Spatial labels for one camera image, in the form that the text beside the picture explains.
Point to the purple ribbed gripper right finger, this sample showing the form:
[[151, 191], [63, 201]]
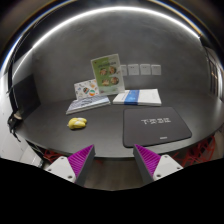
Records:
[[152, 166]]

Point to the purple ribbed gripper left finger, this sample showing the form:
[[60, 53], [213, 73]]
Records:
[[75, 167]]

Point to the black mouse pad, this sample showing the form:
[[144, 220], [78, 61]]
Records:
[[153, 126]]

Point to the yellow computer mouse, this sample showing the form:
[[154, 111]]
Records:
[[77, 123]]

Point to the red lattice chair left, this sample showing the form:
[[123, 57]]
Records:
[[51, 156]]

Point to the red lattice chair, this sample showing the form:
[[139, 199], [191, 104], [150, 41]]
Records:
[[51, 156], [200, 153]]

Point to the grey patterned flat book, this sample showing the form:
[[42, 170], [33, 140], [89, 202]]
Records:
[[87, 103]]

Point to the red lattice chair right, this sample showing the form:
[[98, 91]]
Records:
[[200, 153]]

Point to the white and blue book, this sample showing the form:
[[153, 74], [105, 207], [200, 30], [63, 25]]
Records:
[[139, 97]]

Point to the white colourful standing card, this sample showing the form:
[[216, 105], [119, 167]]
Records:
[[86, 89]]

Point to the black monitor at left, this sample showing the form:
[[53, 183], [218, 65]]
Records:
[[26, 96]]

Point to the green standing picture book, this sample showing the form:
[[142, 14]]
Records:
[[108, 75]]

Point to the white wall socket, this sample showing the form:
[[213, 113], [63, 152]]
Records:
[[156, 69], [133, 69], [124, 70], [145, 69]]

